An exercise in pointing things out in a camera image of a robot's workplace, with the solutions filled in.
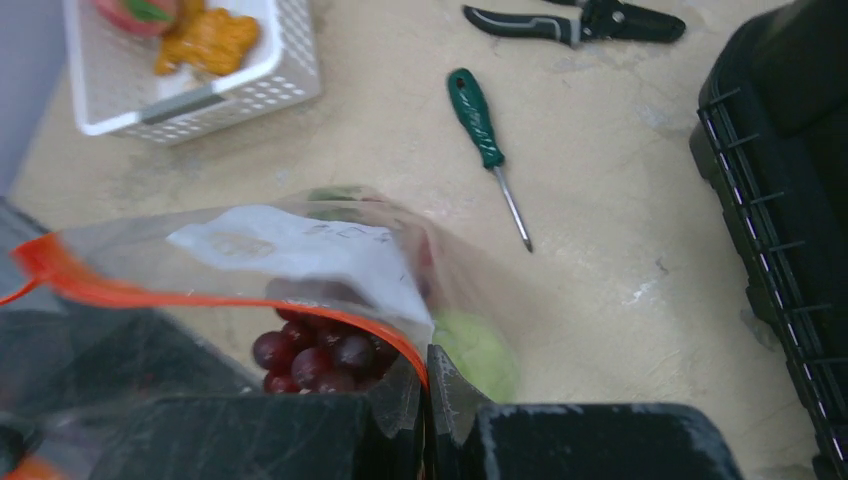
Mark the white plastic basket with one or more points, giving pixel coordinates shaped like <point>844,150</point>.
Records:
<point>115,91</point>

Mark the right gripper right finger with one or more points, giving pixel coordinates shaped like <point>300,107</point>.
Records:
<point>472,437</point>

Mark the black plastic toolbox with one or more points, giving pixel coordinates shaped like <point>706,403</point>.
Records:
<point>772,142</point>

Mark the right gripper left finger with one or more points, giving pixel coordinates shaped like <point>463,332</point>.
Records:
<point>375,434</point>

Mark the green handled screwdriver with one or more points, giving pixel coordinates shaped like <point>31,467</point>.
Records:
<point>472,111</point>

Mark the clear zip top bag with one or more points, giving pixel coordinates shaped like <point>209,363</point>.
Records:
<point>344,253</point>

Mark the orange toy pepper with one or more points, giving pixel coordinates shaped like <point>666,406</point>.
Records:
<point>212,41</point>

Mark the toy peach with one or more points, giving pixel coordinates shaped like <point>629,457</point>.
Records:
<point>142,18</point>

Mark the green toy cabbage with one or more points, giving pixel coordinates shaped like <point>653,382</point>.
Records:
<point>479,352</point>

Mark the purple toy grapes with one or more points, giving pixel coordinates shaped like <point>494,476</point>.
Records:
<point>315,354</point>

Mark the black pliers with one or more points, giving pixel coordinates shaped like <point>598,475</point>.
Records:
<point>598,20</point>

